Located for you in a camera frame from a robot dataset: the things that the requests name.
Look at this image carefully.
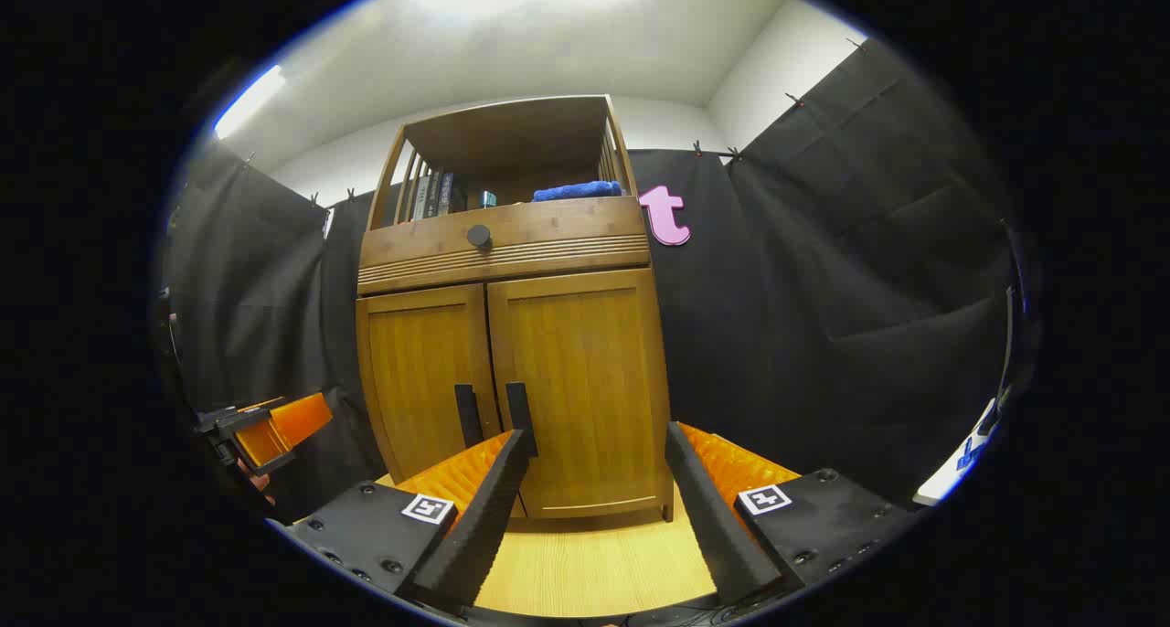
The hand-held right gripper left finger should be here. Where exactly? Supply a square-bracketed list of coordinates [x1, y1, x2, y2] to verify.
[285, 429, 538, 610]

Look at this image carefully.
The wooden double-door shoe cabinet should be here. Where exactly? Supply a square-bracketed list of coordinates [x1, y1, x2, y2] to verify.
[355, 94, 677, 523]

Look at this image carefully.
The white blue-printed panel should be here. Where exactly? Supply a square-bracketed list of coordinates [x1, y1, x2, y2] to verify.
[912, 397, 1002, 507]

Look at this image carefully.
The wooden shoe cabinet door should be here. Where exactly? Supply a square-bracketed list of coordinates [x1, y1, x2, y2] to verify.
[486, 268, 675, 521]
[356, 283, 504, 486]

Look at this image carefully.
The black backdrop cloth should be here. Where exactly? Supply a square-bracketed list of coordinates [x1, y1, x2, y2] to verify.
[160, 37, 1029, 523]

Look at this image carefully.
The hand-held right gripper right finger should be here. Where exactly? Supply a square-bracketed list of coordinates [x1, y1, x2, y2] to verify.
[665, 420, 920, 607]

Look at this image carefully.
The blue folded towel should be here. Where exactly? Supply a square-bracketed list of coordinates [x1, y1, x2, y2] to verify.
[531, 180, 624, 203]

